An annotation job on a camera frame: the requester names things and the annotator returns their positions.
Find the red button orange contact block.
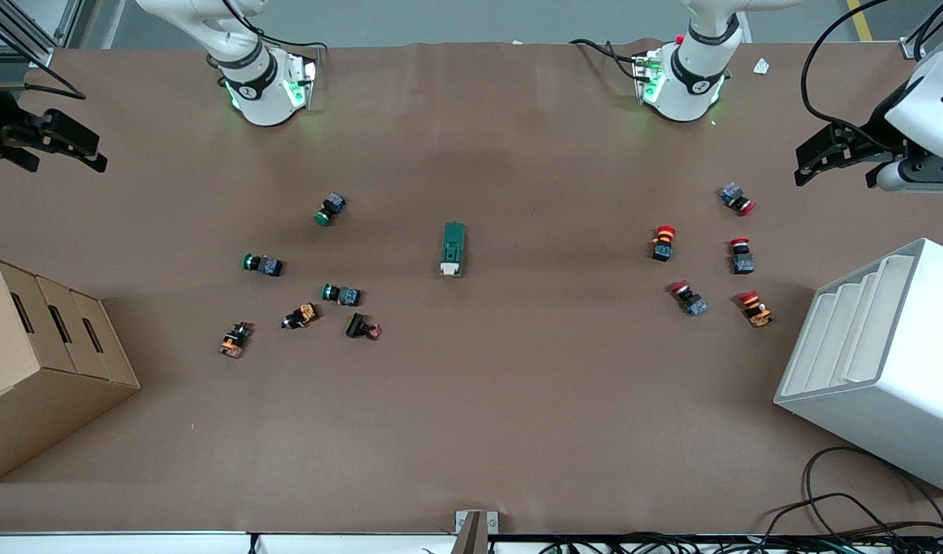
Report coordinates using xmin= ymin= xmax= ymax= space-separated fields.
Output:
xmin=738 ymin=289 xmax=775 ymax=329

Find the brown cardboard box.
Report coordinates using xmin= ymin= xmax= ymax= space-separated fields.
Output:
xmin=0 ymin=256 xmax=142 ymax=484

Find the white tiered storage bin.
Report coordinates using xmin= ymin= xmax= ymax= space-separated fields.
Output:
xmin=774 ymin=237 xmax=943 ymax=495

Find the brown paper table cover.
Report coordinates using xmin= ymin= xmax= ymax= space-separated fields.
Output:
xmin=0 ymin=38 xmax=943 ymax=536

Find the black arm base cable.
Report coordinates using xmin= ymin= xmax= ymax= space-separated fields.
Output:
xmin=224 ymin=0 xmax=328 ymax=55
xmin=570 ymin=38 xmax=649 ymax=82

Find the black switch red lens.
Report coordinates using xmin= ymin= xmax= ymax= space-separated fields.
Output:
xmin=345 ymin=312 xmax=382 ymax=341

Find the white table edge rail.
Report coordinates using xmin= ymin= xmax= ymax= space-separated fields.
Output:
xmin=0 ymin=531 xmax=943 ymax=554

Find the metal table edge bracket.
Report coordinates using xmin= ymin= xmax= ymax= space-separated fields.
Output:
xmin=455 ymin=509 xmax=500 ymax=554

